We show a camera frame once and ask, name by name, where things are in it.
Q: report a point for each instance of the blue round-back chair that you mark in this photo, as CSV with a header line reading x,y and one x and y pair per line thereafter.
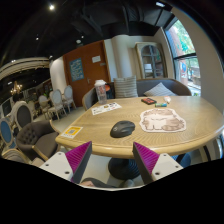
x,y
6,134

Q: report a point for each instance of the yellow QR code sticker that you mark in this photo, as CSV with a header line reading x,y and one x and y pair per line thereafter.
x,y
71,132

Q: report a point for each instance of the blue poster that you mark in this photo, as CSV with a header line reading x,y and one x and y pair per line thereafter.
x,y
76,69

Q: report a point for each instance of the grey round-back chair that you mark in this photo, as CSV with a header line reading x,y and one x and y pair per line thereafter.
x,y
21,114

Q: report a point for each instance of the small green tube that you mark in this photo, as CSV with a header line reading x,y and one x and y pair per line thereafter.
x,y
161,105

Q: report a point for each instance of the dark grey tufted armchair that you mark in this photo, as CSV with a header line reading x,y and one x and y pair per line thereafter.
x,y
38,140

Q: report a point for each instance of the cat-shaped mouse pad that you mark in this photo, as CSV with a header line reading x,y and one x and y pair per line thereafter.
x,y
161,121

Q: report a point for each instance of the black computer mouse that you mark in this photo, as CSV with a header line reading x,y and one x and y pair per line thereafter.
x,y
122,129

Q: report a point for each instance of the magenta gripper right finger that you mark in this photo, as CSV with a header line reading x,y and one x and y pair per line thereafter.
x,y
153,166

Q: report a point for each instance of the white paper menu sheet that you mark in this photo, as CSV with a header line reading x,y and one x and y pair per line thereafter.
x,y
105,108

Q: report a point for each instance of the wooden arched cabinet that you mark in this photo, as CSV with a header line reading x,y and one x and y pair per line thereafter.
x,y
151,60

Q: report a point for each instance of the grey patterned cushion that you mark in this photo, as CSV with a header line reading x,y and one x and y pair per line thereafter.
x,y
159,90

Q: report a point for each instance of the grey curved sofa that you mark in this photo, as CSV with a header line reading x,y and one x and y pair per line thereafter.
x,y
145,87

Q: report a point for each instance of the brown wooden door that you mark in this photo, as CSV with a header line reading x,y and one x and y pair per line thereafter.
x,y
94,63

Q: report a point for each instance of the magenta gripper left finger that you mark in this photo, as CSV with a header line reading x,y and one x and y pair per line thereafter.
x,y
71,165

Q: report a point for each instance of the white oval-back chair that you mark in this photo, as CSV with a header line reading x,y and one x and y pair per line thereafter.
x,y
68,97
56,98

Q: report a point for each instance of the clear plastic drink cup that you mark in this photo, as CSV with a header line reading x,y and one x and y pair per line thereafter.
x,y
101,91

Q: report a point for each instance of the black and red card box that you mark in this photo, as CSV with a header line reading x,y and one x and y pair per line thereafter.
x,y
148,101

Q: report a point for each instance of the striped cushion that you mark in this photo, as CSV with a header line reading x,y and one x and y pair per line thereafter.
x,y
125,87

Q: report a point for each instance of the black table pedestal base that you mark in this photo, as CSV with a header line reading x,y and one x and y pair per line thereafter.
x,y
123,169

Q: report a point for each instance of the round wooden table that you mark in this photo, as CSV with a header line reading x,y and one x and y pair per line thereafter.
x,y
192,123

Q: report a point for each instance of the small white object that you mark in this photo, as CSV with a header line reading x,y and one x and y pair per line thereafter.
x,y
167,99

